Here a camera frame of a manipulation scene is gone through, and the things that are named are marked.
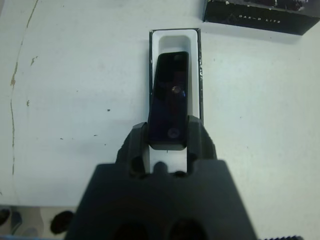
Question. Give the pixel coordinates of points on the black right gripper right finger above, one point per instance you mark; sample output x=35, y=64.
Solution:
x=200, y=142

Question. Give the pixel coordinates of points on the black box base white insert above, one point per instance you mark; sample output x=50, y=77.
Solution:
x=195, y=62

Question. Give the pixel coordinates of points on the black slim camera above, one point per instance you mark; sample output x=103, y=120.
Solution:
x=168, y=105

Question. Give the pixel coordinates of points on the black box lid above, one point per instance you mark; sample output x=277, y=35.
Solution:
x=250, y=15

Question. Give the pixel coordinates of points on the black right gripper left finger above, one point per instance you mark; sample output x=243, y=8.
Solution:
x=136, y=147

